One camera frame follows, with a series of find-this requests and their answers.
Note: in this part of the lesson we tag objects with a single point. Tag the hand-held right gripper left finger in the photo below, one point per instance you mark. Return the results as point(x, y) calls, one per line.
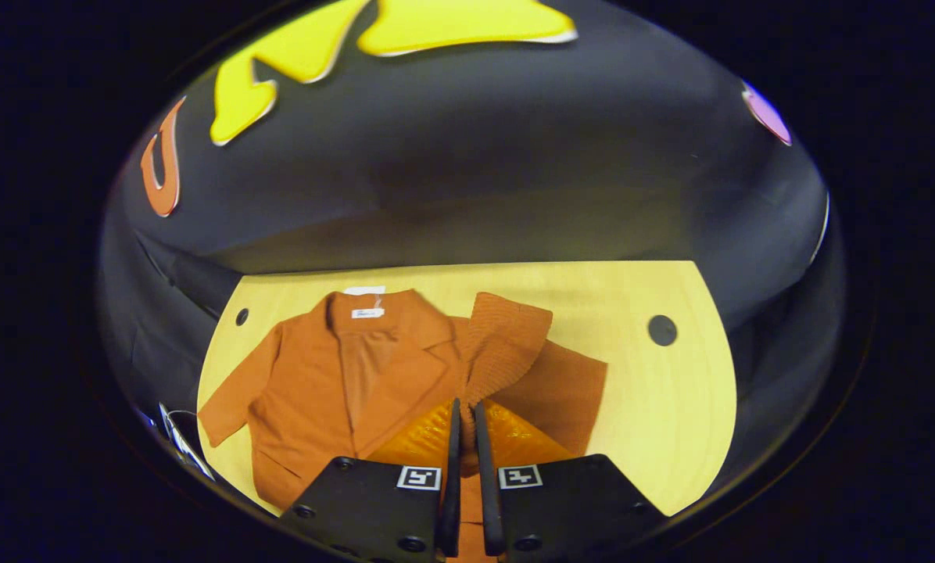
point(452, 485)

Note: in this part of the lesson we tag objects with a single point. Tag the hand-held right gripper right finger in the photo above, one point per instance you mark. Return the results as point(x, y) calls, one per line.
point(486, 485)

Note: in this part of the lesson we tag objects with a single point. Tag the black table grommet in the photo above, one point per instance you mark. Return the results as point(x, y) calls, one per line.
point(662, 330)
point(241, 317)

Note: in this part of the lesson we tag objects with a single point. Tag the orange jacket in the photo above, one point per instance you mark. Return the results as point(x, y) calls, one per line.
point(319, 375)

